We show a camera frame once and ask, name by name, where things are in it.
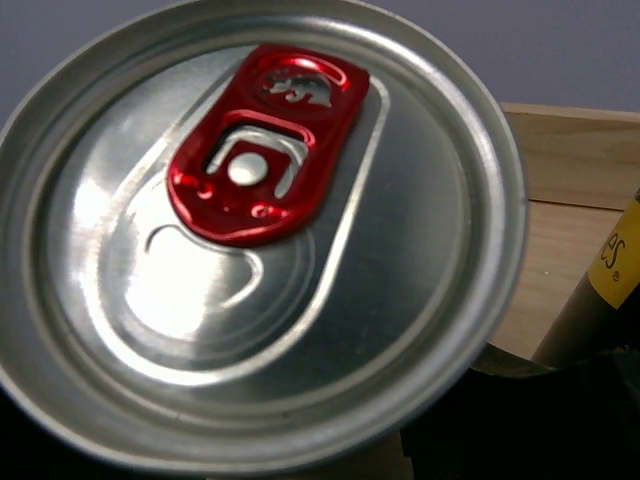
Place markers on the black can yellow band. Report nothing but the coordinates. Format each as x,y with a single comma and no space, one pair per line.
602,313

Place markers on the red blue silver can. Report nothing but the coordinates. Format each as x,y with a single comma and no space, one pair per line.
244,237

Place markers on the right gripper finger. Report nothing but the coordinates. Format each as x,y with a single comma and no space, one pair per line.
581,422

